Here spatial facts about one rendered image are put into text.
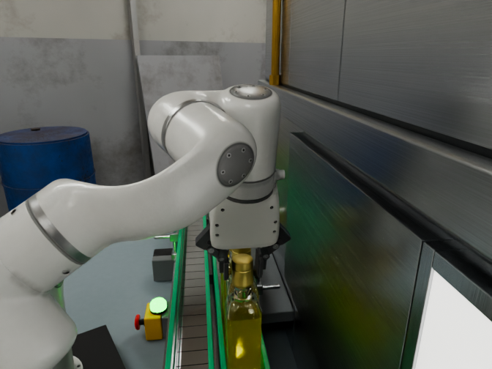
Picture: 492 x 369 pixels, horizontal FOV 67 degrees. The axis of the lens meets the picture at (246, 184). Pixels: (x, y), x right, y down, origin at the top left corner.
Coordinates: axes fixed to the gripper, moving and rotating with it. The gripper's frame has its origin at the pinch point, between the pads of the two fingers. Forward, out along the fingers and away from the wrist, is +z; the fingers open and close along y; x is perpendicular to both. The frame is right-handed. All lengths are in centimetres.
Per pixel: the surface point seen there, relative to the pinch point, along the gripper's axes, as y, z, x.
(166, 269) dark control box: 18, 49, -46
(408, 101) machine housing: -14.9, -30.3, 8.1
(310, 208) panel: -12.3, -5.5, -6.5
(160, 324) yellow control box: 17.6, 41.4, -20.1
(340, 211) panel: -12.1, -13.6, 4.7
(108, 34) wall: 76, 30, -301
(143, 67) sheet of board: 49, 55, -292
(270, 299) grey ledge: -10.7, 33.0, -18.7
